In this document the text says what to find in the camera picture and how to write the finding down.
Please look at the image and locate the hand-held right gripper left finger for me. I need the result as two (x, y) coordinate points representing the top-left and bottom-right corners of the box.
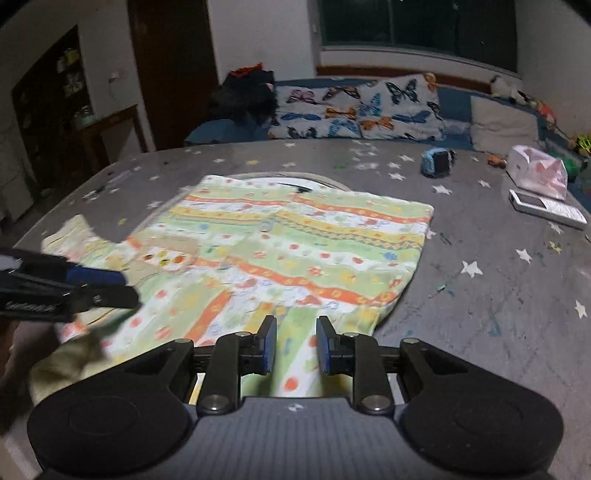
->
(121, 315), (278, 415)

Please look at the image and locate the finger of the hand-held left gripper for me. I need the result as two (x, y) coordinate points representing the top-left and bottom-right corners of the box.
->
(75, 284), (140, 312)
(66, 264), (129, 287)

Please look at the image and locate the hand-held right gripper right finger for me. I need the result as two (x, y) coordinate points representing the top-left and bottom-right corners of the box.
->
(316, 316), (468, 415)

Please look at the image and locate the green orange patterned shirt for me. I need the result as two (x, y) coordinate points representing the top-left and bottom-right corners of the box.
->
(28, 174), (435, 408)

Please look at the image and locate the small wooden table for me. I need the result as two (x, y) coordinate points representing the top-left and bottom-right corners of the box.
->
(76, 104), (143, 174)

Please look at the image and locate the dark wooden shelf cabinet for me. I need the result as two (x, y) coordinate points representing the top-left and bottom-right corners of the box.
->
(11, 26), (95, 188)

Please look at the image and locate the grey star-print bed sheet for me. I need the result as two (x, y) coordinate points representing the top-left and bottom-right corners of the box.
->
(0, 137), (591, 472)

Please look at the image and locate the dark wooden door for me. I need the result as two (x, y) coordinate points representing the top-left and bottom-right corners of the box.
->
(127, 0), (219, 151)

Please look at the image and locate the black fluffy garment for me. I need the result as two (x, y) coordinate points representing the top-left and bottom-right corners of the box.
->
(207, 64), (279, 127)

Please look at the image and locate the butterfly print pillow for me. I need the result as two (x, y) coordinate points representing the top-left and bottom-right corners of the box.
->
(357, 73), (448, 142)
(269, 84), (365, 140)

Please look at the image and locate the white remote control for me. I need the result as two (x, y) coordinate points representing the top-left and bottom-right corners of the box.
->
(509, 188), (588, 230)

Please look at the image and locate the pink white plastic bag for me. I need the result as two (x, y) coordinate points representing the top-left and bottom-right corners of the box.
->
(505, 144), (568, 201)

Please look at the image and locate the beige pillow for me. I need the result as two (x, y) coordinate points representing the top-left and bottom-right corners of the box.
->
(469, 94), (542, 154)

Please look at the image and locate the white stuffed toy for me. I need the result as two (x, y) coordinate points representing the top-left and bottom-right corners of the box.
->
(489, 75), (528, 104)

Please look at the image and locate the dark window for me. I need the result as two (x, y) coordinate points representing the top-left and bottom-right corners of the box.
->
(318, 0), (520, 73)

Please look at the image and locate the blue toy camera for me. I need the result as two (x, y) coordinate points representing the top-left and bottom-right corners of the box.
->
(420, 147), (457, 176)

